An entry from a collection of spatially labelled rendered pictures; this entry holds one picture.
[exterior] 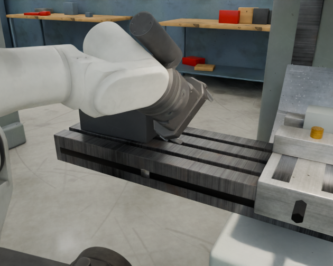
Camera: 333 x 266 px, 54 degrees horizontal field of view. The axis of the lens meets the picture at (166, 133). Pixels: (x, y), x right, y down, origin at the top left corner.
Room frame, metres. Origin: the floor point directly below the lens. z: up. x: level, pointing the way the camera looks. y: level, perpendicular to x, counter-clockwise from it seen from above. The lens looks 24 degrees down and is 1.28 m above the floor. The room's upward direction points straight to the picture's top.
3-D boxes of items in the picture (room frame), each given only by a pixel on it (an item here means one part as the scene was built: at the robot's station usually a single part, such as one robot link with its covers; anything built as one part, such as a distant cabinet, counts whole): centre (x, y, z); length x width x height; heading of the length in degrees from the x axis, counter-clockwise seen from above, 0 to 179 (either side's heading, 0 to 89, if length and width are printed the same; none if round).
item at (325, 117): (0.62, -0.32, 1.02); 0.06 x 0.05 x 0.06; 62
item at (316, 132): (0.57, -0.29, 1.03); 0.02 x 0.02 x 0.02
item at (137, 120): (0.87, 0.12, 1.01); 0.22 x 0.12 x 0.20; 64
